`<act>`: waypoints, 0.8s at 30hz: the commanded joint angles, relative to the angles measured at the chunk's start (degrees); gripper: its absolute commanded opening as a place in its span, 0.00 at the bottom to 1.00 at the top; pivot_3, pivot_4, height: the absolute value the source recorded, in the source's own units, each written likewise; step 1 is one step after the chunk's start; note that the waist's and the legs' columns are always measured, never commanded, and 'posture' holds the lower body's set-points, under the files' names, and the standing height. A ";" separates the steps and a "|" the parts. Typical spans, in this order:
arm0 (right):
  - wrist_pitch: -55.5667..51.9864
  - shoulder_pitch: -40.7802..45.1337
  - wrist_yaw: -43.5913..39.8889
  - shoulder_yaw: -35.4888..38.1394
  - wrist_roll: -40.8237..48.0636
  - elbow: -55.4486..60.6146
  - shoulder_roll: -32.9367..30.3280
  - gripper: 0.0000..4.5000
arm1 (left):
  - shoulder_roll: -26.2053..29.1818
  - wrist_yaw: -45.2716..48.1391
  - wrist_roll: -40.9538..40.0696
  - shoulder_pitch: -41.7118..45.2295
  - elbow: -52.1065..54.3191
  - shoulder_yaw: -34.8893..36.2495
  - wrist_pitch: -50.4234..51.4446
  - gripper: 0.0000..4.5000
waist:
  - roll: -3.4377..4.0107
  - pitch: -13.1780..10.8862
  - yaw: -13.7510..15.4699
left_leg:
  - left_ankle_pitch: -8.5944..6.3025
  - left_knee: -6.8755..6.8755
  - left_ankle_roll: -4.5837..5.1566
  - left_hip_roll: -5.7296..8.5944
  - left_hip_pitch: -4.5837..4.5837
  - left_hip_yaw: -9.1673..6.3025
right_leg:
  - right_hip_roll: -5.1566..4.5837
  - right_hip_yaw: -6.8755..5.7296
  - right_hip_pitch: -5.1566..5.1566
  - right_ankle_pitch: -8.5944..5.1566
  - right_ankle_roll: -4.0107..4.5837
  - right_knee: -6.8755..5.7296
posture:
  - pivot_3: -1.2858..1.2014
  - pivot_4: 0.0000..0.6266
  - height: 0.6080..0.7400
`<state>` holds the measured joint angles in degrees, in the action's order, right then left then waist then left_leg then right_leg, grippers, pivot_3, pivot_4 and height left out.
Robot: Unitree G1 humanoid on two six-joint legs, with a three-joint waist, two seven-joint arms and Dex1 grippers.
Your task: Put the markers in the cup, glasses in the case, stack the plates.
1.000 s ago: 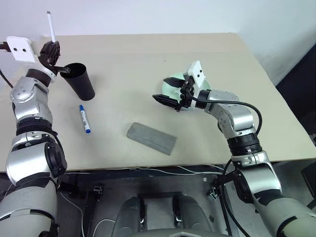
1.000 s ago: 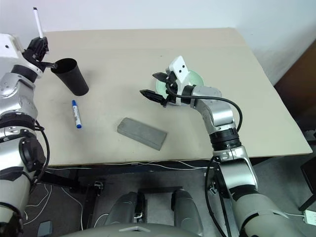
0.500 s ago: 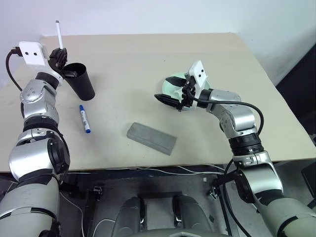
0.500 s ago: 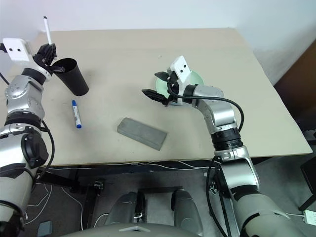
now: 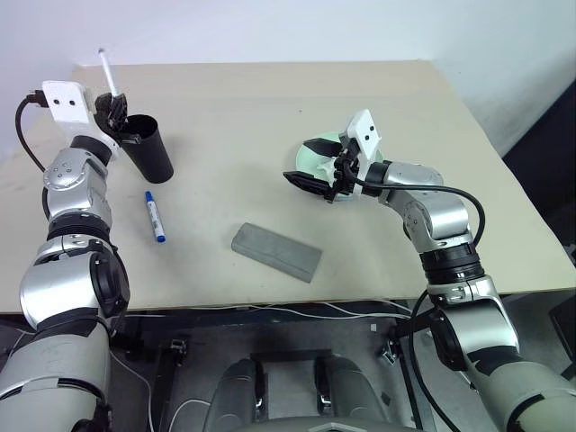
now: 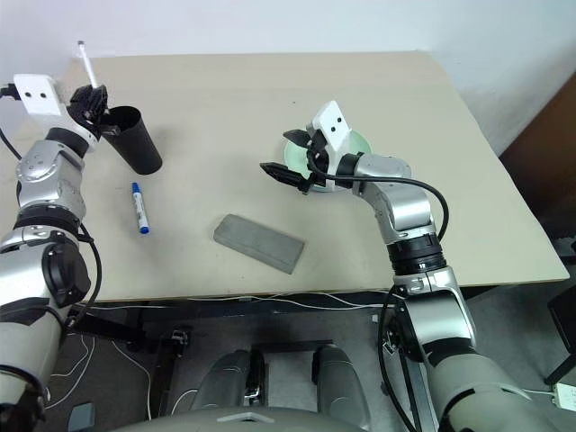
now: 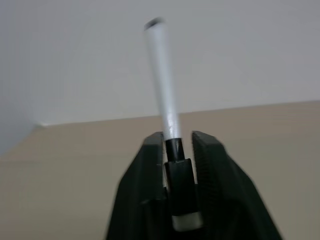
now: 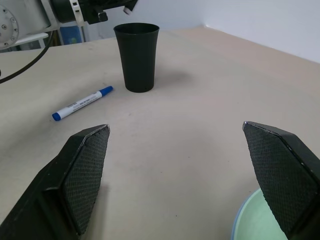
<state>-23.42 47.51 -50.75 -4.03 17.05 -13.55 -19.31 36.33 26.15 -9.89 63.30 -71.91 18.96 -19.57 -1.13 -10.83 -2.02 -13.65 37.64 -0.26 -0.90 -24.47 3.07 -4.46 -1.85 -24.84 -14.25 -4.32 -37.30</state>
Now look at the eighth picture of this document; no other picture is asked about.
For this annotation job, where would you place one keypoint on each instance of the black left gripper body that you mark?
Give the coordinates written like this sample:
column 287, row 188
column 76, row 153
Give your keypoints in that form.
column 105, row 6

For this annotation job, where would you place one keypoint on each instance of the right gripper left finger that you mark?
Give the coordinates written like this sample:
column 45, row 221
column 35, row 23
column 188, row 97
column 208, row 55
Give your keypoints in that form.
column 50, row 200

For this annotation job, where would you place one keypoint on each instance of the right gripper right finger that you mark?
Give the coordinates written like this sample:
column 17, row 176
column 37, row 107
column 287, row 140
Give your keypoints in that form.
column 287, row 180

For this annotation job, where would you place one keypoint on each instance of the light green plate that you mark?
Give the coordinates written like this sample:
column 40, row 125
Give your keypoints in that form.
column 255, row 220

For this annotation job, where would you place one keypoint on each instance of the black plastic cup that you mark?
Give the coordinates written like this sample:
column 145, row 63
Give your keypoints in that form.
column 137, row 62

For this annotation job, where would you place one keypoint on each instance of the light blue plate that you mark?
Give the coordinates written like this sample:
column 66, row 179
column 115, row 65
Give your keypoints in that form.
column 233, row 231

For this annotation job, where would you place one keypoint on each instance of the white metal rack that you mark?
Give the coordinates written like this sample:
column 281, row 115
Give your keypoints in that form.
column 32, row 37

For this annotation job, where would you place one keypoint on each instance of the white marker with blue cap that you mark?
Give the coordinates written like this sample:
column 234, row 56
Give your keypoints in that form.
column 80, row 103

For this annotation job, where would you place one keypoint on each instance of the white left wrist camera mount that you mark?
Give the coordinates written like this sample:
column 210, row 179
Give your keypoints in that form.
column 78, row 17

